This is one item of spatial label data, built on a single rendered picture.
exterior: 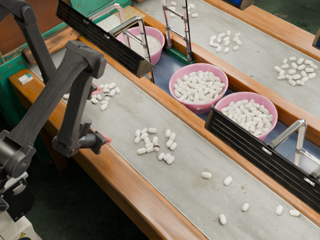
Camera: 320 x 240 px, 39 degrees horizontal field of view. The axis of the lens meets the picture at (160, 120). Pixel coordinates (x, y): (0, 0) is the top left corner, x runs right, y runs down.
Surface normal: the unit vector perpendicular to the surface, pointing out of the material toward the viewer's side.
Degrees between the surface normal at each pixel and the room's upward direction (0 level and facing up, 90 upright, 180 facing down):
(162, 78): 0
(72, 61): 28
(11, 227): 90
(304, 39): 0
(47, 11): 90
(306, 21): 0
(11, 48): 90
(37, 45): 90
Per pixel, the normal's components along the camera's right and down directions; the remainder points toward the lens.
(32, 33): 0.67, 0.53
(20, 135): -0.09, -0.23
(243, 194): -0.12, -0.66
